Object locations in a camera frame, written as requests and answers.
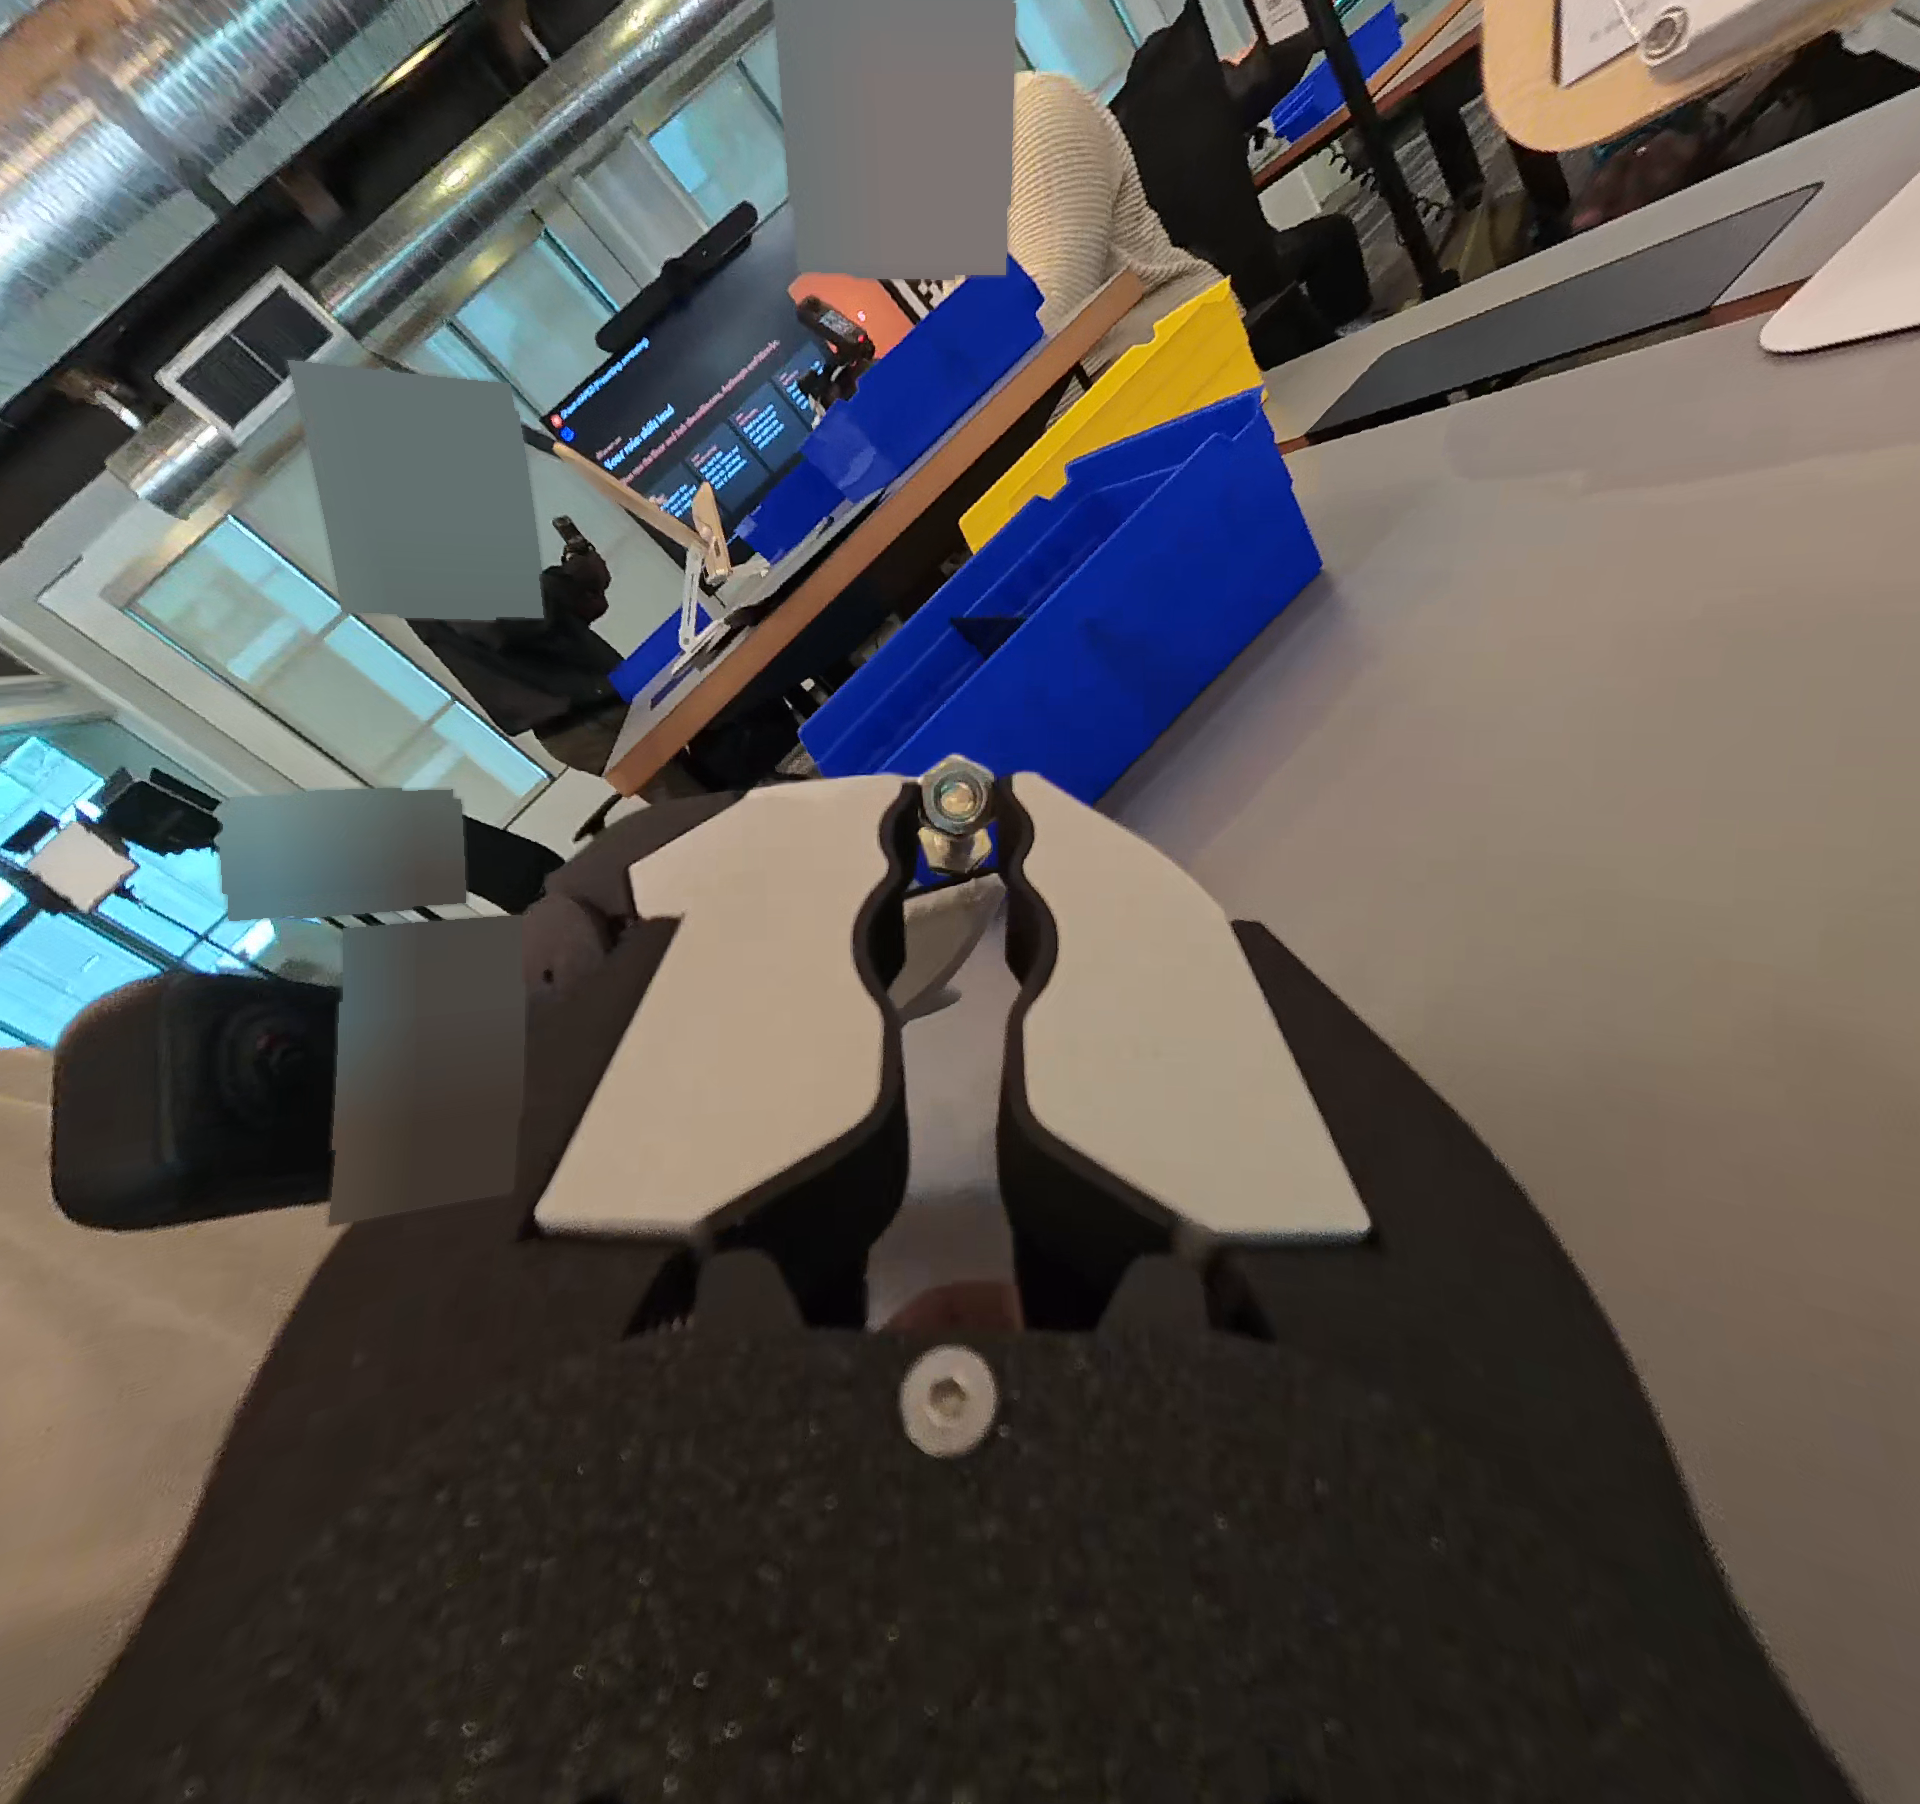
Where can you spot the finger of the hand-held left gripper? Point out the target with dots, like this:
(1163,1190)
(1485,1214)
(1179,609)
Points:
(676,883)
(961,933)

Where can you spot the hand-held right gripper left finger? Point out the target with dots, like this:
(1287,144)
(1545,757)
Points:
(720,1055)

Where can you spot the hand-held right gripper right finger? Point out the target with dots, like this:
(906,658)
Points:
(1185,1055)

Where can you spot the silver hex bolt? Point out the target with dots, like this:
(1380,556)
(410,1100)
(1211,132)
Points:
(953,857)

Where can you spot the silver hex nut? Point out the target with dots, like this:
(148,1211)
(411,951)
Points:
(923,798)

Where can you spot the blue plastic bin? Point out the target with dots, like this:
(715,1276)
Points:
(1335,79)
(1124,604)
(929,393)

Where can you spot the person's right hand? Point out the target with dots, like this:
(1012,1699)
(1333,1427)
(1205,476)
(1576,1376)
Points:
(961,1311)

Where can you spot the wooden office desk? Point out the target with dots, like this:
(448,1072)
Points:
(681,702)
(1410,66)

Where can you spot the dark display screen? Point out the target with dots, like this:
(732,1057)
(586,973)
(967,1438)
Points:
(704,440)

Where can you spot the yellow plastic bin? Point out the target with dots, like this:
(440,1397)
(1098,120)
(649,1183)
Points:
(1140,393)

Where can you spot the black speaker bar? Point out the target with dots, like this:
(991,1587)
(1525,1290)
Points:
(676,278)

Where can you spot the white ceiling vent box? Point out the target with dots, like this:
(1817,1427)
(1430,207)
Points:
(247,356)

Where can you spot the black office chair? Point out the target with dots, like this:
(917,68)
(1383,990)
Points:
(1185,141)

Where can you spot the silver ventilation duct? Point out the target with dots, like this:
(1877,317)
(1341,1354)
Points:
(525,169)
(225,48)

